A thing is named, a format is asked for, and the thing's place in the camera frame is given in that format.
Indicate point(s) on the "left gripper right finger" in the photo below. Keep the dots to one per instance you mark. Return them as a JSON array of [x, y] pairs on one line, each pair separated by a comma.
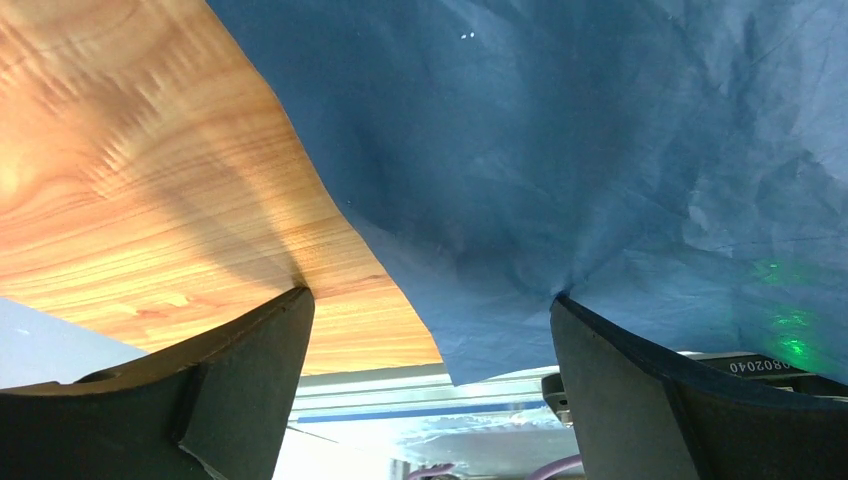
[[642, 411]]

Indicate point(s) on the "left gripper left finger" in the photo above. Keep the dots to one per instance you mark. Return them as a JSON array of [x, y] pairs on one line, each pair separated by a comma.
[[214, 406]]

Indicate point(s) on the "blue wrapping paper sheet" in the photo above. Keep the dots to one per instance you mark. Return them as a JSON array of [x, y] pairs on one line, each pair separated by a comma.
[[678, 167]]

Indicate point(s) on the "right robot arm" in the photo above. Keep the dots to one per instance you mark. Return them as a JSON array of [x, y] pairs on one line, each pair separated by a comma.
[[754, 367]]

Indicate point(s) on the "aluminium frame rail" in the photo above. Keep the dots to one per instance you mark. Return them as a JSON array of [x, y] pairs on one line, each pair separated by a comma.
[[497, 428]]

